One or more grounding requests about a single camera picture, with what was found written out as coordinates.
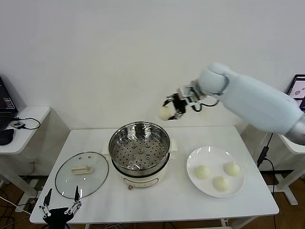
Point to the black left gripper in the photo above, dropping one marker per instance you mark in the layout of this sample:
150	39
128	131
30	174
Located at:
57	217

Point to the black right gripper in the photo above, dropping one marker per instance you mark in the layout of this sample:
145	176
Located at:
179	102

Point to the white steamed baozi bun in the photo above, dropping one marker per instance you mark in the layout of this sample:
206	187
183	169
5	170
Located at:
221	184
164	113
202	172
231	169

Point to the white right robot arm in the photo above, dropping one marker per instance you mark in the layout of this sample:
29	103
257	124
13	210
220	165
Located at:
250	100

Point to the stainless steel steamer basket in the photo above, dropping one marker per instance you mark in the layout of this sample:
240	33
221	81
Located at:
119	140

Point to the white power strip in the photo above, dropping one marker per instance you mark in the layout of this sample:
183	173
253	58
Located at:
26	207

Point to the white round plate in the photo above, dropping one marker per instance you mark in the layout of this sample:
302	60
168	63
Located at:
215	162

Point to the white side desk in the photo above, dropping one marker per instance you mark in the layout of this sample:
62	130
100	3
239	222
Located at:
28	124
294	152

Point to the black computer mouse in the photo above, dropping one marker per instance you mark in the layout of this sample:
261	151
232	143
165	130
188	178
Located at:
6	137

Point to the small black hub box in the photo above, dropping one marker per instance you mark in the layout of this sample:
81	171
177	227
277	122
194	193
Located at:
18	125

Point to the black laptop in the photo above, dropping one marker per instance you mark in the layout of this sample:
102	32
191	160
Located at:
4	102

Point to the grey laptop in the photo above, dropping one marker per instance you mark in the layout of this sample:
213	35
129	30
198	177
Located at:
299	88

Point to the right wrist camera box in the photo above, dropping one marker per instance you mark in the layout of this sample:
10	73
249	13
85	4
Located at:
188	90

